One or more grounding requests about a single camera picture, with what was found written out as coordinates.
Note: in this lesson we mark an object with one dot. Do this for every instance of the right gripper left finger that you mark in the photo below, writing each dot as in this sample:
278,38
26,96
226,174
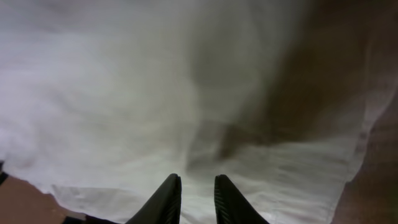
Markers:
164,205

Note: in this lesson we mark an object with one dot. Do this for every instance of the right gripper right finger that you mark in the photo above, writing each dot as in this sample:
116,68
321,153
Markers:
231,206

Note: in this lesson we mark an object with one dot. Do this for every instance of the beige shorts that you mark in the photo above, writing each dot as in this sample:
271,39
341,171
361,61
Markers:
102,100

